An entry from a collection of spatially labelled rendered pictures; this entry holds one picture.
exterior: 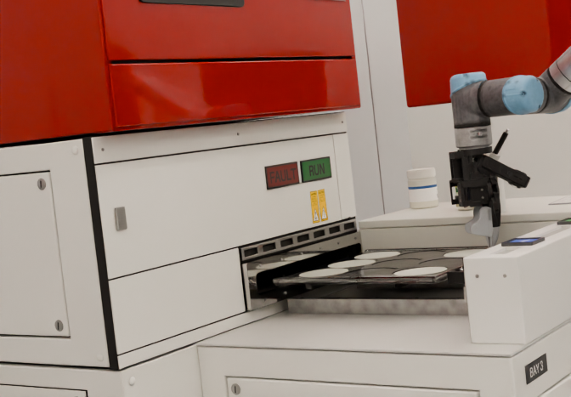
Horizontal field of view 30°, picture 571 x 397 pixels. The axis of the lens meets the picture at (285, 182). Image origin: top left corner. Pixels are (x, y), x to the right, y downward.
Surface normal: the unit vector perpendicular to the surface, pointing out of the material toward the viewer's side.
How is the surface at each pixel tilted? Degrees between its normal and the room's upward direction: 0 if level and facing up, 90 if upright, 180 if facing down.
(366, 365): 90
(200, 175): 90
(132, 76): 90
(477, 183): 90
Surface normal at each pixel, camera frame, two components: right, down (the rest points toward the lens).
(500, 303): -0.57, 0.11
